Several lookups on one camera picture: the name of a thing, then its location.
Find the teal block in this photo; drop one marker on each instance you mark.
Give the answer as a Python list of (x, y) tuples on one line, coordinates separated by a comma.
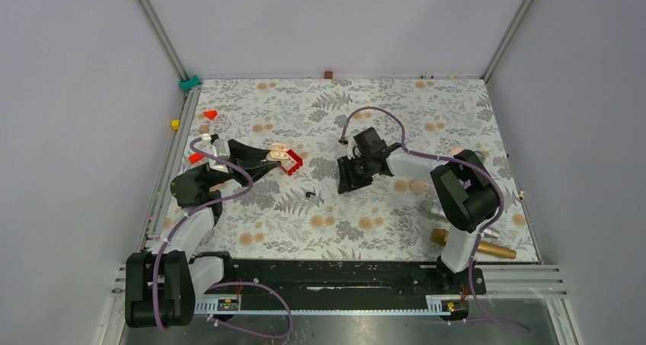
[(190, 83)]

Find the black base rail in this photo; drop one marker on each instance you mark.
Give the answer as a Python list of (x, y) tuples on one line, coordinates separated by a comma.
[(330, 285)]

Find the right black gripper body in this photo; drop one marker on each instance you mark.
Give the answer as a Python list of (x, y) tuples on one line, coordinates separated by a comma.
[(365, 161)]

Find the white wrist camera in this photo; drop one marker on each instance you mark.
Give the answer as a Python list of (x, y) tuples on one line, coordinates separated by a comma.
[(352, 150), (218, 148)]

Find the silver microphone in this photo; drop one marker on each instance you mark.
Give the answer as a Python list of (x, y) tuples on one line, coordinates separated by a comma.
[(433, 211)]

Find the red plastic basket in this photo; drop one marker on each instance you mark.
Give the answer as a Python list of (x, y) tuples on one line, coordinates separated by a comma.
[(292, 164)]

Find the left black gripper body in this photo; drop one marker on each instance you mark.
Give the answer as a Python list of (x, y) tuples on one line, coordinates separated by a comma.
[(213, 177)]

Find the orange block lower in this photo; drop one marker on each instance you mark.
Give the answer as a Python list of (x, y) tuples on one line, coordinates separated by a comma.
[(195, 158)]

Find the gold microphone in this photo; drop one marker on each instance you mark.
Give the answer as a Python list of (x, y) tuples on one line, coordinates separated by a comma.
[(440, 236)]

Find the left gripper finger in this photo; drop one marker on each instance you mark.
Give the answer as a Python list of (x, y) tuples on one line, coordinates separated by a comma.
[(257, 169), (243, 152)]

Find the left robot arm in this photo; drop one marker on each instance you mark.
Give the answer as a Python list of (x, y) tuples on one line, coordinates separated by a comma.
[(162, 283)]

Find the orange triangle block upper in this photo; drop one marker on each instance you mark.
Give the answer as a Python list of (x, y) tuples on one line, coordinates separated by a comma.
[(210, 114)]

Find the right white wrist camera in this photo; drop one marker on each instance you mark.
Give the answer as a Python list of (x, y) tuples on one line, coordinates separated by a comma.
[(352, 150)]

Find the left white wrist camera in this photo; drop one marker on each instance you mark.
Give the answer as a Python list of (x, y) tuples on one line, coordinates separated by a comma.
[(218, 148)]

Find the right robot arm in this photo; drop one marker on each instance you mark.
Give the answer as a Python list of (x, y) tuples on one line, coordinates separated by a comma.
[(468, 195)]

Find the beige earbud charging case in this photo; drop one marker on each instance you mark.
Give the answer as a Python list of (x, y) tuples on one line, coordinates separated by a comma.
[(278, 151)]

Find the floral patterned mat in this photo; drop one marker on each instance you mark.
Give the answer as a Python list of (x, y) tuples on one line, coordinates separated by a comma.
[(379, 222)]

